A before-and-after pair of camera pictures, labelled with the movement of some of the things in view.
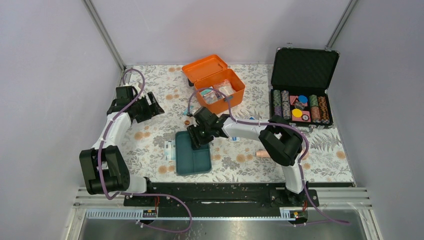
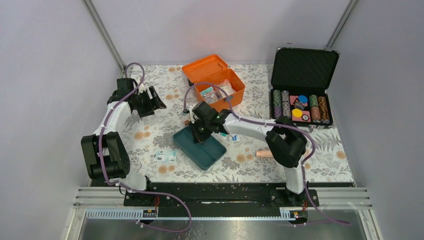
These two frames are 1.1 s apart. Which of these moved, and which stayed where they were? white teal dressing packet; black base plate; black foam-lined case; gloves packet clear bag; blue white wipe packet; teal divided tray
Moved: white teal dressing packet; teal divided tray
Stayed: blue white wipe packet; black foam-lined case; gloves packet clear bag; black base plate
